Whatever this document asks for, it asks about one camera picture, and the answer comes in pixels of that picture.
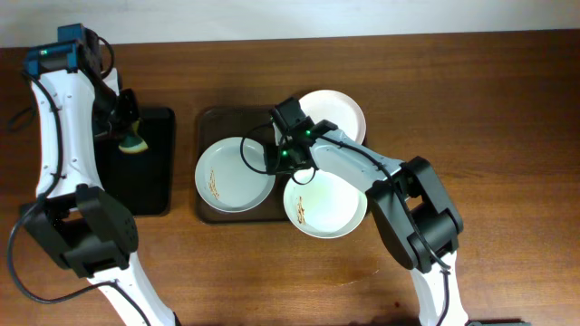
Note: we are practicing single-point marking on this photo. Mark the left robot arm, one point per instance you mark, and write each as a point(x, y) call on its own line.
point(79, 225)

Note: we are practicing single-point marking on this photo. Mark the green yellow sponge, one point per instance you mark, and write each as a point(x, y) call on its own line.
point(132, 142)

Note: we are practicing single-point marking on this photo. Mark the white plate bottom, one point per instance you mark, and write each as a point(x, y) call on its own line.
point(322, 205)

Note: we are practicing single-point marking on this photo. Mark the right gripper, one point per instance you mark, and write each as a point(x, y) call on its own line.
point(275, 164)

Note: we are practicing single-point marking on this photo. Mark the brown serving tray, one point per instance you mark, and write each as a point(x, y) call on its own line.
point(216, 123)

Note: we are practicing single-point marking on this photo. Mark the white plate top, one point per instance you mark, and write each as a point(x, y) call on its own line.
point(338, 108)

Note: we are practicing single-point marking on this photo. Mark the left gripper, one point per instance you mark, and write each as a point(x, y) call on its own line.
point(127, 119)

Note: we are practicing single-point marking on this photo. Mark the black rectangular tray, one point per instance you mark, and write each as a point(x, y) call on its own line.
point(141, 182)

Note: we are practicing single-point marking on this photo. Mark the white plate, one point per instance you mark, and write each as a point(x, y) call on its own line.
point(338, 108)
point(225, 182)
point(322, 205)

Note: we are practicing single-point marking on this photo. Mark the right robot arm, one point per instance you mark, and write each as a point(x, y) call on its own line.
point(417, 221)

